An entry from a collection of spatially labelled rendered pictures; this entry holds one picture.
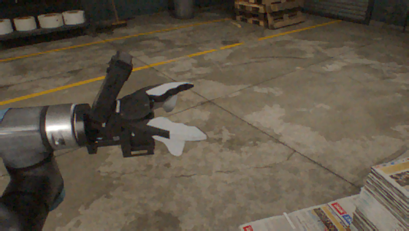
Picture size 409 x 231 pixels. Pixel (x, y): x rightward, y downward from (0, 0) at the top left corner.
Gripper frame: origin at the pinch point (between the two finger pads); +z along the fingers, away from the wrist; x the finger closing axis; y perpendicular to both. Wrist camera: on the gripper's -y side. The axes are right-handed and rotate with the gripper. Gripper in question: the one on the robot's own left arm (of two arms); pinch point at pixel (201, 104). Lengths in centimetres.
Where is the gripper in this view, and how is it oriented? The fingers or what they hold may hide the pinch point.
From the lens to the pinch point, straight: 50.3
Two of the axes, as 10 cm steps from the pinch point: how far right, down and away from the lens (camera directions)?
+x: 1.9, 5.9, -7.9
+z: 9.8, -0.9, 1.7
